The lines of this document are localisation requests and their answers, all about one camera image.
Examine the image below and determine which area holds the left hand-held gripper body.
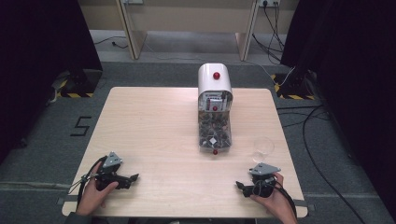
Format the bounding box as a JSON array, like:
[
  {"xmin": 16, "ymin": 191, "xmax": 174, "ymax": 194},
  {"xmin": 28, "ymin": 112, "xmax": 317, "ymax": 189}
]
[{"xmin": 95, "ymin": 151, "xmax": 133, "ymax": 191}]

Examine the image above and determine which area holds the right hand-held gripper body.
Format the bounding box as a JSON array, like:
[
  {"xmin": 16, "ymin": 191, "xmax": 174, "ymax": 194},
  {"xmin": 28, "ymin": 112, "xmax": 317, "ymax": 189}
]
[{"xmin": 247, "ymin": 161, "xmax": 281, "ymax": 199}]

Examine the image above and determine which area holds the clear glass cup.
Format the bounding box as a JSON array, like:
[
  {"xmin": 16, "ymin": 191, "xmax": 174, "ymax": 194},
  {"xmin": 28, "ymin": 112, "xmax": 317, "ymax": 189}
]
[{"xmin": 251, "ymin": 136, "xmax": 276, "ymax": 164}]

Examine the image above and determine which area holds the white dispenser with clear drawer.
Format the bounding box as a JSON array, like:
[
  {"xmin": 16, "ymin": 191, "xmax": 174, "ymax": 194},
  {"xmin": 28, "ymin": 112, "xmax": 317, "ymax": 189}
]
[{"xmin": 197, "ymin": 63, "xmax": 234, "ymax": 156}]

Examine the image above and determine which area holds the person's left hand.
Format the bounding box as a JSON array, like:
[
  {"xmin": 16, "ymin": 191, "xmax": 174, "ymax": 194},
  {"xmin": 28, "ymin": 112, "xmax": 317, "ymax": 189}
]
[{"xmin": 76, "ymin": 161, "xmax": 120, "ymax": 217}]

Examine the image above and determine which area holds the person's right hand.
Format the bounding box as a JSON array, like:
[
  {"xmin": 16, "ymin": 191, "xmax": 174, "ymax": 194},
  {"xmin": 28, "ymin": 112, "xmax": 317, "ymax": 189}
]
[{"xmin": 249, "ymin": 172, "xmax": 299, "ymax": 224}]

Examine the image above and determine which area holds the pile of dark packets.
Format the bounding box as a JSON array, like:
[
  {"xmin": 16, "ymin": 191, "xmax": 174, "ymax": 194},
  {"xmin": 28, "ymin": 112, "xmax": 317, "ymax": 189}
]
[{"xmin": 199, "ymin": 111, "xmax": 233, "ymax": 149}]

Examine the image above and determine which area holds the stand base with striped tape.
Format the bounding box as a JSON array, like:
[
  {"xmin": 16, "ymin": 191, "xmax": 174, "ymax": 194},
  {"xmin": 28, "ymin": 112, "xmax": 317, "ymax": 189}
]
[
  {"xmin": 49, "ymin": 68, "xmax": 104, "ymax": 104},
  {"xmin": 270, "ymin": 70, "xmax": 317, "ymax": 101}
]

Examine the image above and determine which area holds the black curtain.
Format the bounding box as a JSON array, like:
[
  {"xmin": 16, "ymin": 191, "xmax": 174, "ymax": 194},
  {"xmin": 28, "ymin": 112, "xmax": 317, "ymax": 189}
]
[
  {"xmin": 0, "ymin": 0, "xmax": 104, "ymax": 162},
  {"xmin": 279, "ymin": 0, "xmax": 396, "ymax": 216}
]

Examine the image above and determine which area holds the right hand-held gripper cable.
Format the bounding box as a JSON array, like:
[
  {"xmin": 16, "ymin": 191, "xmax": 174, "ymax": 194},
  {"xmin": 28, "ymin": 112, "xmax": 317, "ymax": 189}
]
[{"xmin": 272, "ymin": 181, "xmax": 299, "ymax": 218}]

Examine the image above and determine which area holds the hand-held gripper cable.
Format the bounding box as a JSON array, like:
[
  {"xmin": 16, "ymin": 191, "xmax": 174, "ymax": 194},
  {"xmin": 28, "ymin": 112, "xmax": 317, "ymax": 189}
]
[
  {"xmin": 272, "ymin": 181, "xmax": 299, "ymax": 218},
  {"xmin": 67, "ymin": 155, "xmax": 108, "ymax": 208}
]

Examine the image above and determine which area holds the left hand-held gripper cable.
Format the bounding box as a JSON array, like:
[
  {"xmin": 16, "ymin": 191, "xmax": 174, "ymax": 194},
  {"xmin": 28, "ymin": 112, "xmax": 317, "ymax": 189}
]
[{"xmin": 67, "ymin": 155, "xmax": 108, "ymax": 208}]

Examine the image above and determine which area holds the long black floor cable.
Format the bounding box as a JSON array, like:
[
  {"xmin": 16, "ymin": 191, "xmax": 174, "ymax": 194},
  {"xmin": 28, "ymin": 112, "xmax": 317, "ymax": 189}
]
[{"xmin": 276, "ymin": 104, "xmax": 368, "ymax": 224}]

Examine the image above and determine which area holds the black floor cable with plug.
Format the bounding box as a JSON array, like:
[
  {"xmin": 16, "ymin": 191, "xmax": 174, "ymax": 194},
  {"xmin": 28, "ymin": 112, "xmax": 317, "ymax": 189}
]
[{"xmin": 92, "ymin": 35, "xmax": 129, "ymax": 49}]

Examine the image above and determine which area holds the black cables bundle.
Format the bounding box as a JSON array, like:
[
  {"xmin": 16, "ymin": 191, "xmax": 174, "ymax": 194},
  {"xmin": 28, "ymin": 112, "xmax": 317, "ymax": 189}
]
[{"xmin": 251, "ymin": 2, "xmax": 287, "ymax": 63}]

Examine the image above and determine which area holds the white wall socket strip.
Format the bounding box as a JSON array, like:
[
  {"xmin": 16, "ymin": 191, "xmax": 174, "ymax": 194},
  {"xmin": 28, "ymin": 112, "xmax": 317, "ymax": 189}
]
[{"xmin": 258, "ymin": 0, "xmax": 281, "ymax": 8}]

